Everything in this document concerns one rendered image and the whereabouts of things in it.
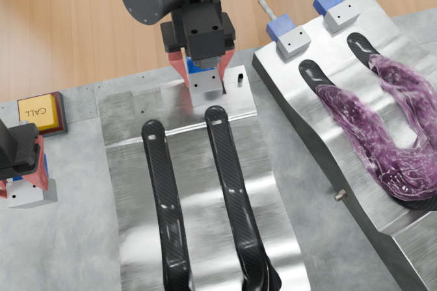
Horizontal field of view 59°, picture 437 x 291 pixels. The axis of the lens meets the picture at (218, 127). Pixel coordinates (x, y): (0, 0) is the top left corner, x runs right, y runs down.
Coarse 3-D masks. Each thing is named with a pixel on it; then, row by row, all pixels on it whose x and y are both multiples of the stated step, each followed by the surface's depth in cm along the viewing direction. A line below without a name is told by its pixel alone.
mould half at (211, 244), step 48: (240, 96) 66; (192, 144) 65; (240, 144) 65; (144, 192) 63; (192, 192) 63; (144, 240) 59; (192, 240) 58; (288, 240) 57; (144, 288) 55; (240, 288) 54; (288, 288) 55
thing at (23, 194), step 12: (24, 120) 60; (12, 180) 57; (24, 180) 56; (48, 180) 58; (12, 192) 55; (24, 192) 55; (36, 192) 55; (48, 192) 57; (12, 204) 55; (24, 204) 55; (36, 204) 58
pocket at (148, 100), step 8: (152, 88) 68; (136, 96) 69; (144, 96) 69; (152, 96) 69; (160, 96) 69; (136, 104) 69; (144, 104) 69; (152, 104) 69; (160, 104) 69; (136, 112) 69
